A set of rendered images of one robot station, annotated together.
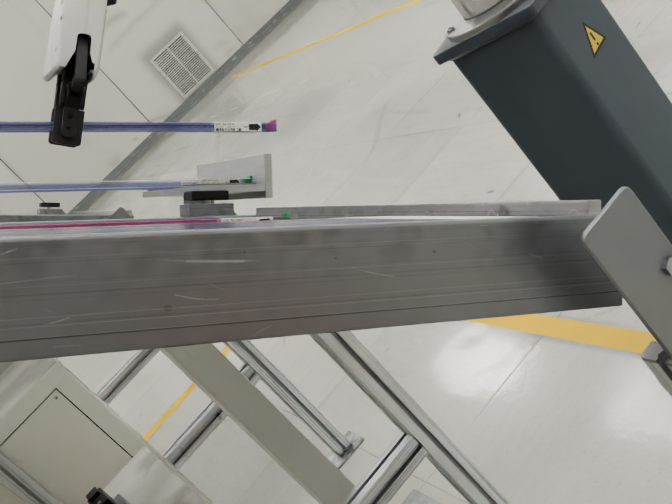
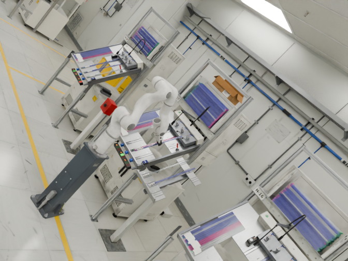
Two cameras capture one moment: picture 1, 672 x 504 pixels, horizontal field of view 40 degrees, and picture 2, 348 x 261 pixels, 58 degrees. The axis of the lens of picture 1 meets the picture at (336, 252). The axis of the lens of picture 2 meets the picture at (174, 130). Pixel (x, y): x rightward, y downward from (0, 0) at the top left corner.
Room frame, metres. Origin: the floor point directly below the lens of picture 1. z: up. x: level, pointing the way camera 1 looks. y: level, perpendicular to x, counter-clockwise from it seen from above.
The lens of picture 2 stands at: (3.50, -1.56, 1.78)
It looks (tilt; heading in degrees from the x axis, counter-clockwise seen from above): 12 degrees down; 145
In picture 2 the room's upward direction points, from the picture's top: 44 degrees clockwise
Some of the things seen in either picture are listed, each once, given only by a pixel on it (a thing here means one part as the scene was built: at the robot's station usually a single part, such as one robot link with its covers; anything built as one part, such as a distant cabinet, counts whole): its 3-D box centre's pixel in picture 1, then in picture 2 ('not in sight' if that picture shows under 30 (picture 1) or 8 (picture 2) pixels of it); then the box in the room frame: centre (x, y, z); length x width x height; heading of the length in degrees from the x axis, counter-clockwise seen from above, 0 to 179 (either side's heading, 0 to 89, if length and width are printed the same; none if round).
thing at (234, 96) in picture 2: not in sight; (232, 91); (0.61, 0.71, 1.82); 0.68 x 0.30 x 0.20; 17
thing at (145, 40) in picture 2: not in sight; (125, 76); (-0.69, 0.16, 0.95); 1.35 x 0.82 x 1.90; 107
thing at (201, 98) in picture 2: not in sight; (206, 105); (0.80, 0.46, 1.52); 0.51 x 0.13 x 0.27; 17
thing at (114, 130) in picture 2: not in sight; (118, 121); (1.27, -0.43, 1.00); 0.19 x 0.12 x 0.24; 22
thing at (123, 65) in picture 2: not in sight; (102, 86); (-0.62, -0.03, 0.66); 1.01 x 0.73 x 1.31; 107
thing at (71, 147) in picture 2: not in sight; (91, 125); (0.15, -0.10, 0.39); 0.24 x 0.24 x 0.78; 17
